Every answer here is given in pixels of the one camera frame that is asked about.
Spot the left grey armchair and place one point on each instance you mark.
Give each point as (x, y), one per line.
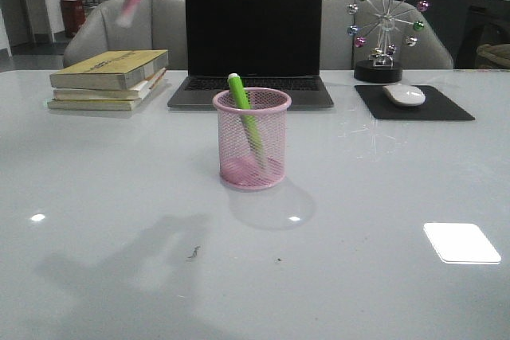
(157, 24)

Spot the middle white book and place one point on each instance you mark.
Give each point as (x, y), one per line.
(137, 92)

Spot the grey armchair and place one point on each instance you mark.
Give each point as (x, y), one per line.
(157, 24)
(348, 35)

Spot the right grey armchair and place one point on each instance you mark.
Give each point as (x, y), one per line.
(348, 35)

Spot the grey open laptop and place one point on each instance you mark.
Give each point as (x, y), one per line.
(268, 43)

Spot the top yellow book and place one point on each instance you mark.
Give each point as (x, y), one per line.
(112, 70)

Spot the bottom pale book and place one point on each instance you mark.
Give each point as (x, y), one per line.
(106, 105)

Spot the ferris wheel desk toy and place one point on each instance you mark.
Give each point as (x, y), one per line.
(380, 67)

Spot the pink mesh pen holder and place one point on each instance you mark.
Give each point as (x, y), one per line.
(238, 167)

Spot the green highlighter pen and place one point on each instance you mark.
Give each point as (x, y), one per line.
(249, 122)

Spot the white computer mouse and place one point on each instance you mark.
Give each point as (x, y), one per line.
(404, 95)

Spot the red trash bin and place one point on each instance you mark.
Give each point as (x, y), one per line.
(73, 17)

